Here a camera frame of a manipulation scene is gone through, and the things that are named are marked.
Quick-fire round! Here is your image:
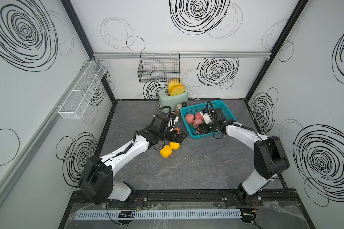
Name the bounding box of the pink peach front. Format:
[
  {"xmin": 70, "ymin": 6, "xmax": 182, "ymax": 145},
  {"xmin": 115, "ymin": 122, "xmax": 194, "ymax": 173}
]
[{"xmin": 193, "ymin": 118, "xmax": 204, "ymax": 129}]

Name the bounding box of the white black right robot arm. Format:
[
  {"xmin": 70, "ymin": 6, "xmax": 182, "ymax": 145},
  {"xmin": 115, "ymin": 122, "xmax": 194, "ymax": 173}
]
[{"xmin": 197, "ymin": 121, "xmax": 290, "ymax": 205}]

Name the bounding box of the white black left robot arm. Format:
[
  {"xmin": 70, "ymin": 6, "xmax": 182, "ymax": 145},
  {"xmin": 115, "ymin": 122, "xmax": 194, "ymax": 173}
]
[{"xmin": 78, "ymin": 129, "xmax": 187, "ymax": 205}]

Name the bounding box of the teal plastic basket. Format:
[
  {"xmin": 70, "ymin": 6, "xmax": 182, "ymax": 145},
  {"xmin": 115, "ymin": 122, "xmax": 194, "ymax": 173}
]
[{"xmin": 180, "ymin": 100, "xmax": 236, "ymax": 139}]

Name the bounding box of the yellow peach upper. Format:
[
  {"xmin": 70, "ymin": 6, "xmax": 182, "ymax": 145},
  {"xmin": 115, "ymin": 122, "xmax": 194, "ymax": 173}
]
[{"xmin": 169, "ymin": 142, "xmax": 180, "ymax": 150}]

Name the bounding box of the yellow peach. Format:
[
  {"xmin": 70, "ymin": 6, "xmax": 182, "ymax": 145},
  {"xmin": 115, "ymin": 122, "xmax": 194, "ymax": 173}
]
[
  {"xmin": 169, "ymin": 142, "xmax": 180, "ymax": 150},
  {"xmin": 159, "ymin": 145, "xmax": 173, "ymax": 158}
]

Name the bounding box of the yellow peach lower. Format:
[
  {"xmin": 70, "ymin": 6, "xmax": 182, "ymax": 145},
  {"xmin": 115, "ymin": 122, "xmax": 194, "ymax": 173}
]
[{"xmin": 159, "ymin": 145, "xmax": 173, "ymax": 158}]

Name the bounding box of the glass spice jar silver lid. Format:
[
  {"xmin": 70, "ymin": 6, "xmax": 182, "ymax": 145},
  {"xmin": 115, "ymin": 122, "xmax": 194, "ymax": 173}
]
[{"xmin": 175, "ymin": 104, "xmax": 183, "ymax": 117}]

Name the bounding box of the mint green toaster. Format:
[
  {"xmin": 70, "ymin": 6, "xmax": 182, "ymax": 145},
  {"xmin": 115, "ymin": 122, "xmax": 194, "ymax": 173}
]
[{"xmin": 158, "ymin": 89, "xmax": 188, "ymax": 112}]

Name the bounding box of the yellow toast slice right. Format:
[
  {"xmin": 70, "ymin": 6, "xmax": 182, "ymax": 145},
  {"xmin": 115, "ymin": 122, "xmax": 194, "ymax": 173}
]
[{"xmin": 170, "ymin": 85, "xmax": 185, "ymax": 96}]

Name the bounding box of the yellow toast slice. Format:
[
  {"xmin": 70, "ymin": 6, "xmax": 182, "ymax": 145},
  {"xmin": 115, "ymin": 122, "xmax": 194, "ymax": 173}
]
[
  {"xmin": 168, "ymin": 78, "xmax": 181, "ymax": 93},
  {"xmin": 170, "ymin": 85, "xmax": 185, "ymax": 96}
]

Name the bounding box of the yellow toast slice left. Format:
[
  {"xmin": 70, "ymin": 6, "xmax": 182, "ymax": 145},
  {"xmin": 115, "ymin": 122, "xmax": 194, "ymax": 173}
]
[{"xmin": 168, "ymin": 78, "xmax": 181, "ymax": 93}]

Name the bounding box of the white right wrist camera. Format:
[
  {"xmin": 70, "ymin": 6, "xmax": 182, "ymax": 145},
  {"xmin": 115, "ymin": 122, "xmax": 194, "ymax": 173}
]
[{"xmin": 202, "ymin": 110, "xmax": 214, "ymax": 124}]

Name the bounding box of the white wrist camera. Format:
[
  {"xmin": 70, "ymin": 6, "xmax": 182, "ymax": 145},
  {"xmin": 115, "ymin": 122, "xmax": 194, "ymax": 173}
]
[
  {"xmin": 202, "ymin": 110, "xmax": 214, "ymax": 124},
  {"xmin": 167, "ymin": 112, "xmax": 179, "ymax": 130}
]

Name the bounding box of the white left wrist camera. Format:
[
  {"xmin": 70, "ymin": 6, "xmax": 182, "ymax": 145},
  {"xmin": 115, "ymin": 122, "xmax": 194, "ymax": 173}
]
[{"xmin": 167, "ymin": 112, "xmax": 179, "ymax": 130}]

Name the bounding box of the white toaster power cable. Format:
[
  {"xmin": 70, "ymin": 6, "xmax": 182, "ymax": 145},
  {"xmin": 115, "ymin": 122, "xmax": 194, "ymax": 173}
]
[{"xmin": 184, "ymin": 89, "xmax": 201, "ymax": 101}]

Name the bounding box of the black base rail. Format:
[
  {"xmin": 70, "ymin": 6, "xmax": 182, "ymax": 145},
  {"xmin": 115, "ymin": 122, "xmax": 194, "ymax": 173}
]
[{"xmin": 70, "ymin": 188, "xmax": 300, "ymax": 208}]

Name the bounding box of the black wire hanging basket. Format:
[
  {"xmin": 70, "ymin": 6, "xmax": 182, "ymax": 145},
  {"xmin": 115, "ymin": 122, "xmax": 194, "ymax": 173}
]
[{"xmin": 137, "ymin": 52, "xmax": 181, "ymax": 84}]

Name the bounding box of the grey horizontal wall rail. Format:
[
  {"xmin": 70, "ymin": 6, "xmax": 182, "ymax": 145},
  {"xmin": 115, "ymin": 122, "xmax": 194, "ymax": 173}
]
[{"xmin": 94, "ymin": 51, "xmax": 271, "ymax": 59}]

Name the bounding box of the white slotted cable duct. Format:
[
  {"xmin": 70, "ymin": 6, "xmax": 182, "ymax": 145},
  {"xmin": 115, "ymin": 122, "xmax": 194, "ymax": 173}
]
[{"xmin": 74, "ymin": 209, "xmax": 243, "ymax": 220}]

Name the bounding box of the white wire wall shelf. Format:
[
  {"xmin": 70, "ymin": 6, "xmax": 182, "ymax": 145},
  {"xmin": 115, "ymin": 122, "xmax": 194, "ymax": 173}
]
[{"xmin": 58, "ymin": 60, "xmax": 107, "ymax": 119}]

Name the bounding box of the black corner frame post right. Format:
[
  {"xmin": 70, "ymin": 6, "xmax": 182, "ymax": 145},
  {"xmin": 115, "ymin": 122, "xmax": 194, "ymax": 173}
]
[{"xmin": 245, "ymin": 0, "xmax": 309, "ymax": 102}]

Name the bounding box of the black corner frame post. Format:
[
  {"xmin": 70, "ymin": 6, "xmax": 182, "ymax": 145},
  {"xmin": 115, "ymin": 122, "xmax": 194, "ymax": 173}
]
[
  {"xmin": 245, "ymin": 0, "xmax": 309, "ymax": 102},
  {"xmin": 61, "ymin": 0, "xmax": 117, "ymax": 105}
]

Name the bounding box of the black corner frame post left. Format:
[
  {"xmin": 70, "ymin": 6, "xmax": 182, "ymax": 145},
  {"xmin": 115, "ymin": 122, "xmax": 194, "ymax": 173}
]
[{"xmin": 61, "ymin": 0, "xmax": 117, "ymax": 105}]

